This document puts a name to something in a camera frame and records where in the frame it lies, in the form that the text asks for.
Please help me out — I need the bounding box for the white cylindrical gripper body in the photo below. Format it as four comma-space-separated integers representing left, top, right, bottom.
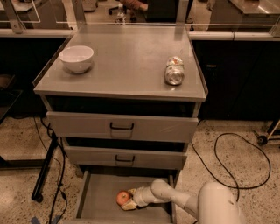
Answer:
133, 186, 156, 207

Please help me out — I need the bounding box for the red apple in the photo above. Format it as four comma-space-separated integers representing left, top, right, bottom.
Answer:
116, 191, 131, 207

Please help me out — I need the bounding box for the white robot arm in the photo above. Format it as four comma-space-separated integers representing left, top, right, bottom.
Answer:
116, 179, 246, 224

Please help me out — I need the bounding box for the bottom grey open drawer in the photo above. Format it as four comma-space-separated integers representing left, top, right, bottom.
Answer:
63, 166, 176, 224

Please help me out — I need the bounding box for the middle grey drawer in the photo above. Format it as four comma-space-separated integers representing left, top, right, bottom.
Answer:
64, 137, 186, 170

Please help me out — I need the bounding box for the grey metal drawer cabinet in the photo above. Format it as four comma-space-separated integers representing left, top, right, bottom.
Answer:
32, 24, 209, 224

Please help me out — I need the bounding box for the top grey drawer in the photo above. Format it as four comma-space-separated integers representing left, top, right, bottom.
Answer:
46, 111, 198, 143

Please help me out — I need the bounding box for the black table leg with caster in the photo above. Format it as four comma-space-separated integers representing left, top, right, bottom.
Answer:
31, 133, 58, 203

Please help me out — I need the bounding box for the silver soda can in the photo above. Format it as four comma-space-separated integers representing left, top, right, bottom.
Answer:
164, 56, 185, 86

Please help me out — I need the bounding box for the black caster wheel right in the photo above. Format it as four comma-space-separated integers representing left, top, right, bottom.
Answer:
257, 135, 268, 145

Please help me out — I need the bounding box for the white ceramic bowl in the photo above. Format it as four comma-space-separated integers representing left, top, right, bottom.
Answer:
59, 45, 94, 74

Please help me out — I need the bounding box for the clear plastic water bottle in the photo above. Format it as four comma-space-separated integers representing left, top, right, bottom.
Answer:
116, 3, 126, 24

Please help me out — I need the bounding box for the person in background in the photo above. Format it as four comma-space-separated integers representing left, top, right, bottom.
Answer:
120, 0, 149, 11

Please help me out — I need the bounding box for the black floor cables left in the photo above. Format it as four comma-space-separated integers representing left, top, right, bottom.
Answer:
32, 116, 69, 224

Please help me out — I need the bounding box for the black floor cable right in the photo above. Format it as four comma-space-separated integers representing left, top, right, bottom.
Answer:
191, 132, 272, 205

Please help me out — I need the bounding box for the white horizontal rail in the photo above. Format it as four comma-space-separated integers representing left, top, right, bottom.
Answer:
0, 29, 280, 42

